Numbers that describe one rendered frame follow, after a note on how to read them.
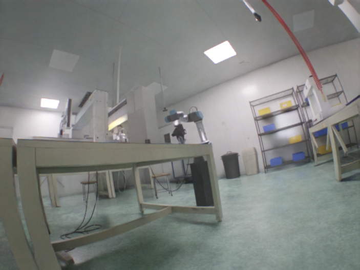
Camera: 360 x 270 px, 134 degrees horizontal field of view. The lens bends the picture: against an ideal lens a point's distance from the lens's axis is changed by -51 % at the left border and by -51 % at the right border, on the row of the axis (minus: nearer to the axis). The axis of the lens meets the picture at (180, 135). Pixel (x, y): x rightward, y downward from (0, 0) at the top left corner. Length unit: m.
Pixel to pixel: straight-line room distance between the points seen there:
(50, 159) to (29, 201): 0.18
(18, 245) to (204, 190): 1.82
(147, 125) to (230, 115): 3.68
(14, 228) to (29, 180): 0.19
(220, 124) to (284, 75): 2.39
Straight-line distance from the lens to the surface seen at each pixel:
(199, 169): 1.91
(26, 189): 0.62
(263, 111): 3.87
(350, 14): 1.19
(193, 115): 1.90
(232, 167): 3.97
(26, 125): 5.66
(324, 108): 2.51
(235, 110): 4.53
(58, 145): 0.63
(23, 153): 0.63
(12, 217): 0.65
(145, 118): 1.08
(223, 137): 4.56
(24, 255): 0.69
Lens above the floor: 0.61
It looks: 11 degrees up
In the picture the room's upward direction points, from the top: 9 degrees counter-clockwise
